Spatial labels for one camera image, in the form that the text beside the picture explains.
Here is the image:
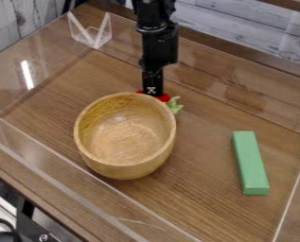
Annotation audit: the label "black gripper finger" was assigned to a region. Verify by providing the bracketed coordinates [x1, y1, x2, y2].
[142, 69, 164, 95]

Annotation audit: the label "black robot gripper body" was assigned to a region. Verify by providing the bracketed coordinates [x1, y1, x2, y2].
[131, 0, 178, 71]

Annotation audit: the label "red toy fruit green leaves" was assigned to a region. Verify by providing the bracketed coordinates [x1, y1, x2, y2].
[134, 90, 185, 114]

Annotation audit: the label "round wooden bowl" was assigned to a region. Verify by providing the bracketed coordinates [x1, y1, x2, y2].
[74, 93, 176, 180]

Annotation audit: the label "clear acrylic tray walls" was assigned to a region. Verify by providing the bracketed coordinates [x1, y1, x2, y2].
[0, 3, 300, 242]

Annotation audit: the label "green rectangular block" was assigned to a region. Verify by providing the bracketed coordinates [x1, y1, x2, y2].
[232, 130, 269, 196]

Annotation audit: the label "clear acrylic corner bracket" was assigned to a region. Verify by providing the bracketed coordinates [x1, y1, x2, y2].
[67, 12, 111, 49]

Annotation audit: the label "black table leg bracket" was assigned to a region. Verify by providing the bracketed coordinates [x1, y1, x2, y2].
[15, 198, 61, 242]

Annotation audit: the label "black cable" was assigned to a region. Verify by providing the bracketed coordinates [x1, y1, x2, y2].
[0, 216, 23, 242]

